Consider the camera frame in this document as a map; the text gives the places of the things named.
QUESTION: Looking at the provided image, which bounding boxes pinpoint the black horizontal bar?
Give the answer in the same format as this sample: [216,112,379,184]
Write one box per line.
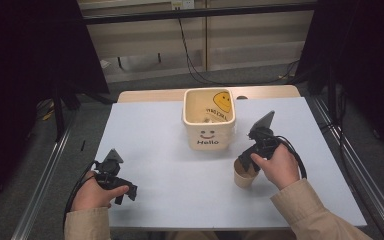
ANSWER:
[82,2,318,25]

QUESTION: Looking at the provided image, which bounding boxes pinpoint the person's left hand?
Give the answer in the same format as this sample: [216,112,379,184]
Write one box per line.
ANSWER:
[70,179,130,212]

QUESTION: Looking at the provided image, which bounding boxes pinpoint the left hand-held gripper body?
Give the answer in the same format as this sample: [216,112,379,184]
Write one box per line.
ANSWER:
[94,148,131,191]

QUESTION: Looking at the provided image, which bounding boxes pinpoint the metal floor rail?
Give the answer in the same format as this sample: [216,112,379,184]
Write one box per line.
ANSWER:
[11,123,76,240]
[312,95,384,240]

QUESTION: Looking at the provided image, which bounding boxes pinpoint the left hand-held gripper cable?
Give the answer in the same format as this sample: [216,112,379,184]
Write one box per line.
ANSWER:
[62,160,100,231]

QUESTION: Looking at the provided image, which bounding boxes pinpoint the cream smiley face bin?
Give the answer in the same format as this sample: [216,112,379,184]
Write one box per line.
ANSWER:
[182,87,237,151]

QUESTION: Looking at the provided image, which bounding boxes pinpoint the brown paper cup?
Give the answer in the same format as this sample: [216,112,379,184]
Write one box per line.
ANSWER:
[233,157,260,190]

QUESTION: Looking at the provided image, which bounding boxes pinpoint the black floor cable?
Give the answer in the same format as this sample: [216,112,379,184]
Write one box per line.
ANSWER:
[178,16,302,87]

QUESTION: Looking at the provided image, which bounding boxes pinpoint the white table mat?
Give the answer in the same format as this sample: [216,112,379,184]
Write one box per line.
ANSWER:
[94,96,368,230]

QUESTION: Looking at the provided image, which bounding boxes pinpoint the black curtain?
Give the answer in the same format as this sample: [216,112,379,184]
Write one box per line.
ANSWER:
[294,0,384,161]
[0,0,110,214]

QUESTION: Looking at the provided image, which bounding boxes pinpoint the right hand-held gripper cable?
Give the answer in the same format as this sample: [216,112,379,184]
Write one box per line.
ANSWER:
[274,134,308,180]

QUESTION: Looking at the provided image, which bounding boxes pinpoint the person's right hand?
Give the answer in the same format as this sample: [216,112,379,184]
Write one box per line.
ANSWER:
[250,143,301,191]

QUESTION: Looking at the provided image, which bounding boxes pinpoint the wooden table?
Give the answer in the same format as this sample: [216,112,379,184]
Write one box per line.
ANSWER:
[117,84,302,104]

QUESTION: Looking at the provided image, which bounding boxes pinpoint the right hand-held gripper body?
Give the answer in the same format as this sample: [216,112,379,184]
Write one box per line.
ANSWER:
[247,110,280,159]

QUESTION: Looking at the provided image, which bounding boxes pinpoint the hand-held gripper cable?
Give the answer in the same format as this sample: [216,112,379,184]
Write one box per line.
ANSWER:
[274,134,308,180]
[62,160,100,231]

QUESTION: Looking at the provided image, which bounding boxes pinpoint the white wall socket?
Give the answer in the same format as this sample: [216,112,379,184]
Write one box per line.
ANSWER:
[171,0,196,11]

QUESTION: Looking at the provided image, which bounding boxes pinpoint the person's legs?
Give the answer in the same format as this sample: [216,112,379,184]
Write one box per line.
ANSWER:
[146,229,298,240]

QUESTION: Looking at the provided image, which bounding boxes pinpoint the black metal stand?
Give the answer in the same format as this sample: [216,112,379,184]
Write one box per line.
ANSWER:
[326,64,340,126]

